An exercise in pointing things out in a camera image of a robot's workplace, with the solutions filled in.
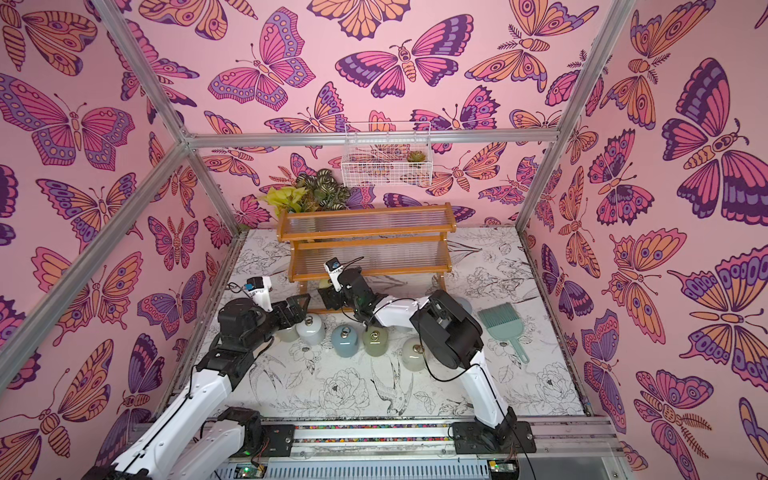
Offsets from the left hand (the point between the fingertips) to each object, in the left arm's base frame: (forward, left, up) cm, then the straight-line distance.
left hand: (301, 296), depth 81 cm
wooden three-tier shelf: (+36, -27, -16) cm, 48 cm away
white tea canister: (-5, -1, -10) cm, 11 cm away
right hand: (+12, -5, -8) cm, 15 cm away
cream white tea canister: (-5, +5, -13) cm, 15 cm away
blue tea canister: (-8, -12, -10) cm, 17 cm away
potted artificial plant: (+38, +1, +6) cm, 38 cm away
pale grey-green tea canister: (-12, -31, -10) cm, 34 cm away
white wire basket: (+43, -23, +17) cm, 51 cm away
